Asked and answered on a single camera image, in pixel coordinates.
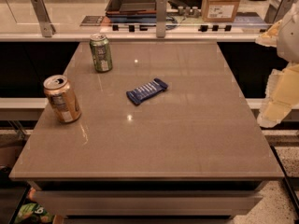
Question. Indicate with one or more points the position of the right metal glass bracket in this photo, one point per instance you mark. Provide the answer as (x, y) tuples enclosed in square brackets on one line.
[(277, 9)]

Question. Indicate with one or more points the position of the blue snack bar wrapper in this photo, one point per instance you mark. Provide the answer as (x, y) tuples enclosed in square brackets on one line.
[(146, 91)]

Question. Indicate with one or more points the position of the orange soda can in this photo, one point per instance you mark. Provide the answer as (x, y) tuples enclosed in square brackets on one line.
[(62, 98)]

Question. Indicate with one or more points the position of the middle metal glass bracket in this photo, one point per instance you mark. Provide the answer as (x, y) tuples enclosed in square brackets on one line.
[(161, 18)]

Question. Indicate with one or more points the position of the cardboard box with label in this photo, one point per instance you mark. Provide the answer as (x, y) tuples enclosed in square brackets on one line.
[(219, 10)]

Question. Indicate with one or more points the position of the green snack bag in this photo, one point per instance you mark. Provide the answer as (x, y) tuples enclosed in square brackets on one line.
[(33, 213)]

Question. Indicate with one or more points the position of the green soda can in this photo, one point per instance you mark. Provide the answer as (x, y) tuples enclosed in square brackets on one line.
[(101, 53)]

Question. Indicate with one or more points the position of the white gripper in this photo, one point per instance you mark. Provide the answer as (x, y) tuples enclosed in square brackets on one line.
[(289, 39)]

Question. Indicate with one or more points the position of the table drawer front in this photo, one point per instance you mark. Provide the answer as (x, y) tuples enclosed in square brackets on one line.
[(148, 203)]

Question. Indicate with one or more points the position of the metal glass bracket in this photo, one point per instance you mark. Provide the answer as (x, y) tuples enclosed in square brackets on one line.
[(277, 9), (161, 18), (45, 24)]

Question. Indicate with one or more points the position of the left metal glass bracket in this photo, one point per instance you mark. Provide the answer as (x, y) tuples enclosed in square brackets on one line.
[(45, 24)]

